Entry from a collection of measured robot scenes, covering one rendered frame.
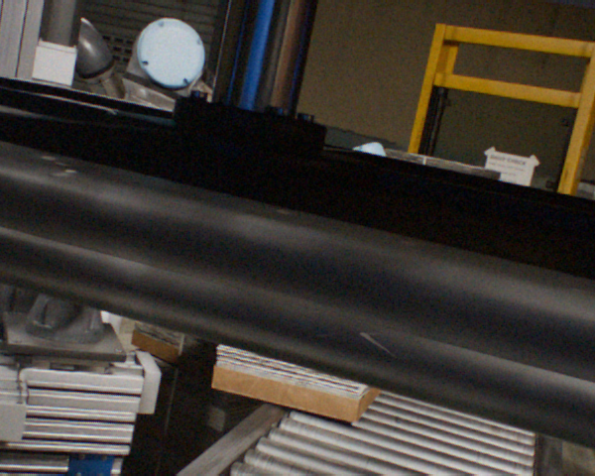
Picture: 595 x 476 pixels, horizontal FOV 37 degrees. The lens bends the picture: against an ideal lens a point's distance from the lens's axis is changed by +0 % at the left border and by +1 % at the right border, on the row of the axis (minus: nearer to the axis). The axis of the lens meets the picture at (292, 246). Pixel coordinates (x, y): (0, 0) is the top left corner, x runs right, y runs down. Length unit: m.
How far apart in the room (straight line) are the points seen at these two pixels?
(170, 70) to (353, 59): 7.98
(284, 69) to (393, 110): 9.03
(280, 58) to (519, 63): 8.96
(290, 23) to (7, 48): 1.54
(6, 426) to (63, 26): 0.83
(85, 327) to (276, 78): 1.45
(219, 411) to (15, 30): 1.11
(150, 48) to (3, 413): 0.70
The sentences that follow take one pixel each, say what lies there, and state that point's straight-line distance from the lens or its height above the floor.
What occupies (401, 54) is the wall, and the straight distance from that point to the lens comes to 9.46.
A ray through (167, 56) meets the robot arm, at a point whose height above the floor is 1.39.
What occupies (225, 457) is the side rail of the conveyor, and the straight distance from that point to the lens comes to 1.42.
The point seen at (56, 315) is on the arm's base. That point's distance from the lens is 1.79.
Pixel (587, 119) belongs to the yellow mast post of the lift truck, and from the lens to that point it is 3.72.
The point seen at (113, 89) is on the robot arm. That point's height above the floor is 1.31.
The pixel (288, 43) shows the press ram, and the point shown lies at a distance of 0.38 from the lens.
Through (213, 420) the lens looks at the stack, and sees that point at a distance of 2.44.
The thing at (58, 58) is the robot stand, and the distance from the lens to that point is 2.00.
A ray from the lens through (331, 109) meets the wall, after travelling 9.54.
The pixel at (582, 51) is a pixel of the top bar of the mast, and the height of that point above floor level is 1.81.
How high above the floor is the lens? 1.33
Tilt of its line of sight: 8 degrees down
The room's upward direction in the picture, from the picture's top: 12 degrees clockwise
